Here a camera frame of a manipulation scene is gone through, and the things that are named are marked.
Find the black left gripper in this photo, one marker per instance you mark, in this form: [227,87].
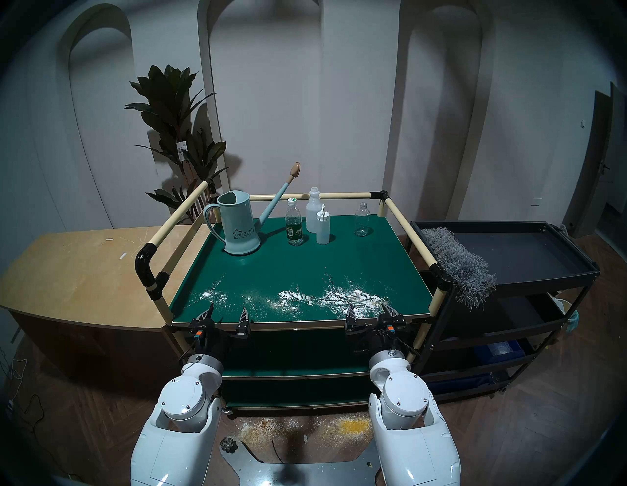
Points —
[210,338]

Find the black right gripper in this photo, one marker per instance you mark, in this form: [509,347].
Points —
[377,335]

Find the grey fluffy duster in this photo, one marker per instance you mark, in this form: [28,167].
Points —
[460,267]

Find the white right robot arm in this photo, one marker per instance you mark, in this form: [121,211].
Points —
[406,406]

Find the green shelf cart beige rails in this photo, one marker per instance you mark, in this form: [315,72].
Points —
[313,264]

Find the white powder spill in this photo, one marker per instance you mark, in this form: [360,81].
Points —
[343,296]

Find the light blue watering can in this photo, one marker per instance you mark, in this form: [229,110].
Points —
[240,225]

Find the clear empty bottle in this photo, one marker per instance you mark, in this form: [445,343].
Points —
[362,223]

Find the white nozzle squeeze bottle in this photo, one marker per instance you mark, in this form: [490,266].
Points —
[323,230]

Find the green label water bottle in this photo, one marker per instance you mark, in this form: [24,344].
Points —
[294,225]

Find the white opaque plastic bottle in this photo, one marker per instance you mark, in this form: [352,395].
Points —
[312,210]

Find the black star knob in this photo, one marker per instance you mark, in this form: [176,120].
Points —
[228,445]

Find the blue storage bin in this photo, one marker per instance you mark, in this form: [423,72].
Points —
[497,352]

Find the light wooden table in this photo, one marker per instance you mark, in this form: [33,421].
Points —
[73,274]

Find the black utility cart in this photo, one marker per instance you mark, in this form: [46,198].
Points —
[529,255]

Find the white plant price tag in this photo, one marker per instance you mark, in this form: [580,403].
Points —
[181,149]

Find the teal and white container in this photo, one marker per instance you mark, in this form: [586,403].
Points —
[570,316]

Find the tall dark green plant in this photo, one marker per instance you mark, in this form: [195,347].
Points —
[171,112]

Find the dark door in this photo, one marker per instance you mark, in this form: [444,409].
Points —
[595,161]

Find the grey metal robot base plate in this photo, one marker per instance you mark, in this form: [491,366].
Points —
[294,470]

